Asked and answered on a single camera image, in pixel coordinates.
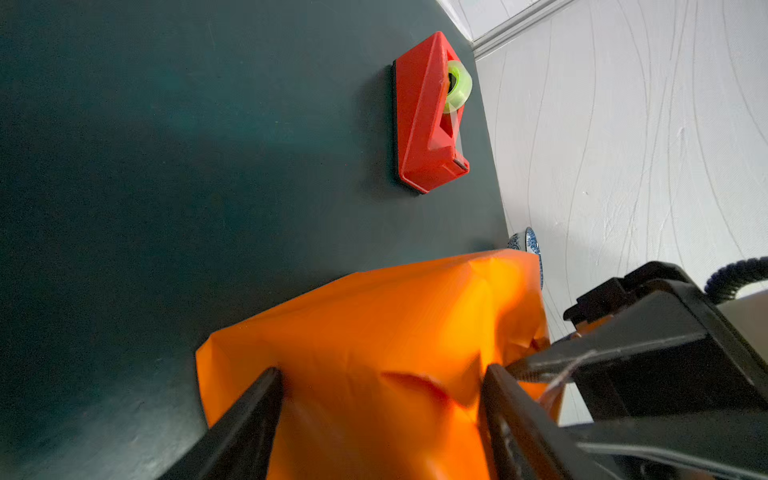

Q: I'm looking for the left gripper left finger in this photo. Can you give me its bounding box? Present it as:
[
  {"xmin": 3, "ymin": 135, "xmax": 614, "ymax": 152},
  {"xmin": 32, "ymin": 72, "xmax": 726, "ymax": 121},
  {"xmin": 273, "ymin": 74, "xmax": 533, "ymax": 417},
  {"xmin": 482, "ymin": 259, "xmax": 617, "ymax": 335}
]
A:
[{"xmin": 161, "ymin": 367, "xmax": 283, "ymax": 479}]

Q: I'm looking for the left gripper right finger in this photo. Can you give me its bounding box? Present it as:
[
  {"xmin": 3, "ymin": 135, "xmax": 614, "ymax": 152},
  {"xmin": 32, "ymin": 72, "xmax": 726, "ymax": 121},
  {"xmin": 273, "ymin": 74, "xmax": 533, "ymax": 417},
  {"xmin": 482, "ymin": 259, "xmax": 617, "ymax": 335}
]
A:
[{"xmin": 481, "ymin": 364, "xmax": 612, "ymax": 479}]

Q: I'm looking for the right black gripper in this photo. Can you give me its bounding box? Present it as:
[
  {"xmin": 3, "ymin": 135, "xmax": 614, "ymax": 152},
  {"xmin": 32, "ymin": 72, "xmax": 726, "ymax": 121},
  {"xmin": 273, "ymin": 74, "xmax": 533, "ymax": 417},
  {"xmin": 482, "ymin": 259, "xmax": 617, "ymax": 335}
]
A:
[{"xmin": 507, "ymin": 261, "xmax": 767, "ymax": 479}]

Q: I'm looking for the orange wrapping paper sheet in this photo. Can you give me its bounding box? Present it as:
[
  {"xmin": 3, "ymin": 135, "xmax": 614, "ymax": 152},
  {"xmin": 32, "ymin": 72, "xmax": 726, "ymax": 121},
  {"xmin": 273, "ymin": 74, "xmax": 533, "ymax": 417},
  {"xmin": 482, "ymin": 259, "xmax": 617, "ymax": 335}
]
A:
[{"xmin": 196, "ymin": 249, "xmax": 548, "ymax": 479}]

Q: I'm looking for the blue white ceramic bowl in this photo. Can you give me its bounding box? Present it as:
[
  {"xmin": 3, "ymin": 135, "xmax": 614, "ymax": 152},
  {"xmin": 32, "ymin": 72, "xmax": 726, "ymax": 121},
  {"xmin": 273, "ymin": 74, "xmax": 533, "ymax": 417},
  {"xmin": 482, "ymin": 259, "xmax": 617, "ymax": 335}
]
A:
[{"xmin": 507, "ymin": 226, "xmax": 544, "ymax": 286}]

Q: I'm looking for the green table mat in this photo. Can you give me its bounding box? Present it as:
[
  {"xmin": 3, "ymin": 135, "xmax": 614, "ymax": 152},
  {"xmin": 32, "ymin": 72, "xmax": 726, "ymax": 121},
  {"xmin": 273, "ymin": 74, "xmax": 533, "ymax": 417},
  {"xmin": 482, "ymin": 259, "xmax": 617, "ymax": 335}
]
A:
[{"xmin": 1, "ymin": 1, "xmax": 508, "ymax": 479}]

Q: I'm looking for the red tape dispenser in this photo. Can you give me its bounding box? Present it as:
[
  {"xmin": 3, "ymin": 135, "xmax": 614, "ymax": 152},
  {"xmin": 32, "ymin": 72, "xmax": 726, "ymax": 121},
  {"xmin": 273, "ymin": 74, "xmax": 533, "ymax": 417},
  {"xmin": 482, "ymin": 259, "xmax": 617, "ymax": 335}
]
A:
[{"xmin": 393, "ymin": 32, "xmax": 470, "ymax": 194}]

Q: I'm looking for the clear tape roll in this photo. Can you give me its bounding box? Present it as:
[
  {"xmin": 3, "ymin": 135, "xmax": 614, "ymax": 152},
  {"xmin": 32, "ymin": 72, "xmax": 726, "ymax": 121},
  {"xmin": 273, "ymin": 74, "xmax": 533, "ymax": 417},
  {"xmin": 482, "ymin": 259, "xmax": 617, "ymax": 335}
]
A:
[{"xmin": 444, "ymin": 60, "xmax": 473, "ymax": 114}]

